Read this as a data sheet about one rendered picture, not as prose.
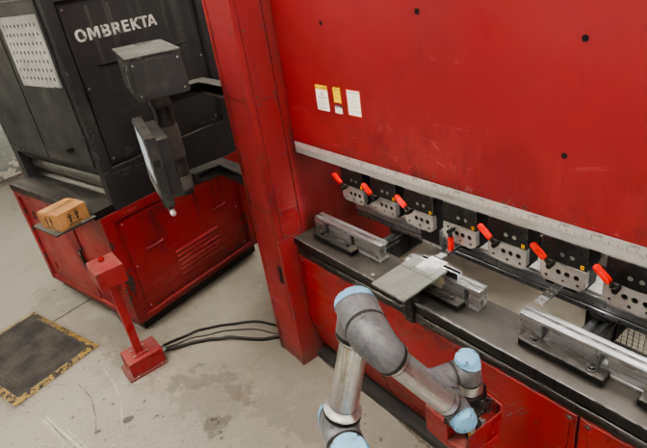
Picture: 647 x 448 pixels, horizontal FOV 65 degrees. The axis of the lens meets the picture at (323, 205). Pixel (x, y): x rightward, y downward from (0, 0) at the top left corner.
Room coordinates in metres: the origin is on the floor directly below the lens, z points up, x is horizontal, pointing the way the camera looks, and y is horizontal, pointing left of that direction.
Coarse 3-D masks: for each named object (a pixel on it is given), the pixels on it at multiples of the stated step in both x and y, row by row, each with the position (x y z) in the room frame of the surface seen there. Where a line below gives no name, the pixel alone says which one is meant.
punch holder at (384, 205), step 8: (376, 184) 1.98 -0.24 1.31; (384, 184) 1.94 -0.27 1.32; (392, 184) 1.90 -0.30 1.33; (376, 192) 1.98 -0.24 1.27; (384, 192) 1.94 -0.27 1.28; (392, 192) 1.90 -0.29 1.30; (400, 192) 1.90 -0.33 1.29; (376, 200) 1.98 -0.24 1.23; (384, 200) 1.94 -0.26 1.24; (392, 200) 1.91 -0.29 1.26; (376, 208) 1.99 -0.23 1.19; (384, 208) 1.94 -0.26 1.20; (392, 208) 1.92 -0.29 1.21; (400, 208) 1.91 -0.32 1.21; (392, 216) 1.91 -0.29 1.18; (400, 216) 1.90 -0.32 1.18
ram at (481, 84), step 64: (320, 0) 2.16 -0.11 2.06; (384, 0) 1.87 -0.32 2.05; (448, 0) 1.65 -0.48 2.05; (512, 0) 1.46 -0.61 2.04; (576, 0) 1.32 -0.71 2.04; (640, 0) 1.20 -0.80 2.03; (320, 64) 2.21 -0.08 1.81; (384, 64) 1.89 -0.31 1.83; (448, 64) 1.65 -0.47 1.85; (512, 64) 1.46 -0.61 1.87; (576, 64) 1.31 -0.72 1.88; (640, 64) 1.18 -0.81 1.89; (320, 128) 2.27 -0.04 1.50; (384, 128) 1.92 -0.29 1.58; (448, 128) 1.66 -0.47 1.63; (512, 128) 1.45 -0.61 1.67; (576, 128) 1.30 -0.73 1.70; (640, 128) 1.16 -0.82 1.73; (512, 192) 1.45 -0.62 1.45; (576, 192) 1.28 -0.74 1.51; (640, 192) 1.15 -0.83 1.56; (640, 256) 1.13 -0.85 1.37
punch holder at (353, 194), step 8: (344, 168) 2.15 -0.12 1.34; (344, 176) 2.16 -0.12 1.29; (352, 176) 2.10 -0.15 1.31; (360, 176) 2.06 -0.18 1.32; (368, 176) 2.07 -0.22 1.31; (344, 184) 2.16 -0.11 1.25; (352, 184) 2.11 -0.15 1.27; (360, 184) 2.07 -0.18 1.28; (368, 184) 2.07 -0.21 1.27; (344, 192) 2.16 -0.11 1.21; (352, 192) 2.11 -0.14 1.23; (360, 192) 2.07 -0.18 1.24; (352, 200) 2.12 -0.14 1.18; (360, 200) 2.07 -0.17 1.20; (368, 200) 2.07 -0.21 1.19
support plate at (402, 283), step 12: (408, 264) 1.79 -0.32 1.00; (384, 276) 1.74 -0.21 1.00; (396, 276) 1.72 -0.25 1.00; (408, 276) 1.71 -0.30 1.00; (420, 276) 1.70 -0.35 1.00; (432, 276) 1.68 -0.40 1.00; (384, 288) 1.65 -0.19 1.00; (396, 288) 1.64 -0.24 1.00; (408, 288) 1.63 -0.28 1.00; (420, 288) 1.61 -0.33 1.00
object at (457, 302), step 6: (426, 288) 1.73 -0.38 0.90; (432, 288) 1.73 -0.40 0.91; (438, 288) 1.72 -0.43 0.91; (426, 294) 1.72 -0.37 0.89; (432, 294) 1.69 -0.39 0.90; (438, 294) 1.68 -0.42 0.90; (444, 294) 1.68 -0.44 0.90; (438, 300) 1.66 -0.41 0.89; (444, 300) 1.64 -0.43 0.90; (456, 300) 1.63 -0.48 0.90; (462, 300) 1.62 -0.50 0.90; (450, 306) 1.62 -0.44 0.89; (456, 306) 1.59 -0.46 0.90; (462, 306) 1.61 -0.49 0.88
